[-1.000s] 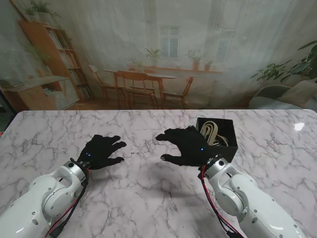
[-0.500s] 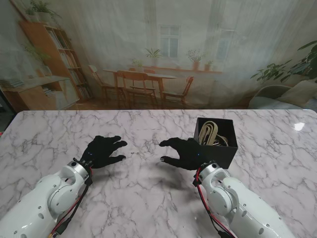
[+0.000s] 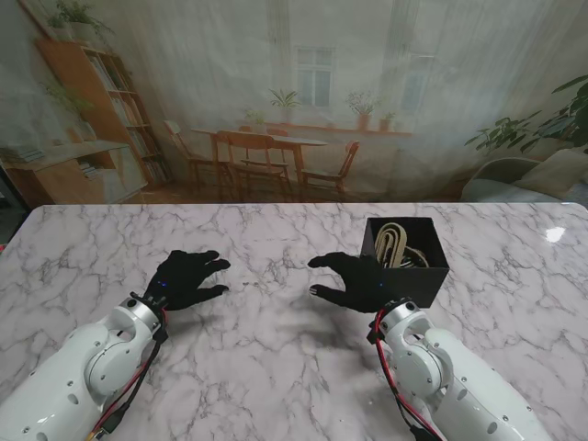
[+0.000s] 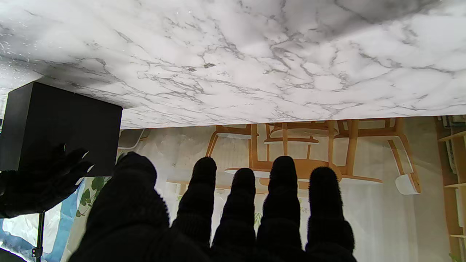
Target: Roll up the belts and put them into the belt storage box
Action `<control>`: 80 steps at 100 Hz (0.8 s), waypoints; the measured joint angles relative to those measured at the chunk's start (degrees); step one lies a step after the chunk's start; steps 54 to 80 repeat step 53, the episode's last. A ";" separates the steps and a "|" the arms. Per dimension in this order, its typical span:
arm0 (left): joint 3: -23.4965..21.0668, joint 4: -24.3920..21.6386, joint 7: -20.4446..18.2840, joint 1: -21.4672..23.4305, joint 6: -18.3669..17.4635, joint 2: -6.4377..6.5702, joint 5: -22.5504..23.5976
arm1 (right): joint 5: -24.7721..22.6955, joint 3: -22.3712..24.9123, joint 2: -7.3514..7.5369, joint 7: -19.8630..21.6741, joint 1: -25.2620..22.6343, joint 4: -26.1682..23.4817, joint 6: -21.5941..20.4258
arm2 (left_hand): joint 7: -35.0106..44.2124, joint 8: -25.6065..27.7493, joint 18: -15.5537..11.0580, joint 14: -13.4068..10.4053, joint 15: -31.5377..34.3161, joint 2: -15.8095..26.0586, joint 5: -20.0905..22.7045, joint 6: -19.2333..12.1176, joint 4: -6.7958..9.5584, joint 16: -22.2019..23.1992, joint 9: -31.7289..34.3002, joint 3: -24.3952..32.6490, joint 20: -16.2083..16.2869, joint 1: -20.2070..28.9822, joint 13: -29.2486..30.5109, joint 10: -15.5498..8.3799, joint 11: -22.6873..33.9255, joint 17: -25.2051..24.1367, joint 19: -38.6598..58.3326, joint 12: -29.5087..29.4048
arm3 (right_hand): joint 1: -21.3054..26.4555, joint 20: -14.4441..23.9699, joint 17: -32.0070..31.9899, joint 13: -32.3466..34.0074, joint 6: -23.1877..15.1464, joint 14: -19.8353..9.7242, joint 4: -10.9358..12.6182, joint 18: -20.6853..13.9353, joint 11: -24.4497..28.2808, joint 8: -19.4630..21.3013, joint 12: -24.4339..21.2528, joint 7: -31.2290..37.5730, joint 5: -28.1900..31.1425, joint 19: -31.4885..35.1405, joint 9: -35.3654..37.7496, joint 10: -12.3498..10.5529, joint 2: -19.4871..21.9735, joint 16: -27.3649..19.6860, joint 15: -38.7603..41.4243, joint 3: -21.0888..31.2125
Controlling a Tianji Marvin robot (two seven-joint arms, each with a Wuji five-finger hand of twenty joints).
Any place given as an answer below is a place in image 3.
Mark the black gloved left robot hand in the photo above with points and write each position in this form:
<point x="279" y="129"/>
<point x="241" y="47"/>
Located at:
<point x="188" y="280"/>

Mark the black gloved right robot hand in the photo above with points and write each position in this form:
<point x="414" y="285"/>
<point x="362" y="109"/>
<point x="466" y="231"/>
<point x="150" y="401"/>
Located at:
<point x="358" y="285"/>

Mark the black belt storage box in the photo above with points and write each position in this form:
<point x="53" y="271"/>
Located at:
<point x="413" y="285"/>

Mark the dark brown woven belt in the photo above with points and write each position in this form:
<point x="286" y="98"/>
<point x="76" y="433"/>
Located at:
<point x="418" y="257"/>

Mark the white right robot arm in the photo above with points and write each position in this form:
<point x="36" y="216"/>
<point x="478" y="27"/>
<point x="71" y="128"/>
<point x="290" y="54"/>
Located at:
<point x="450" y="381"/>

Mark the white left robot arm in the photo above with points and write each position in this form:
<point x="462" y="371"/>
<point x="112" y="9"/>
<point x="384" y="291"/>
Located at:
<point x="73" y="381"/>

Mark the black panel beside backdrop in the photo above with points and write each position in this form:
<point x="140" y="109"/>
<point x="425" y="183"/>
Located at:
<point x="7" y="216"/>

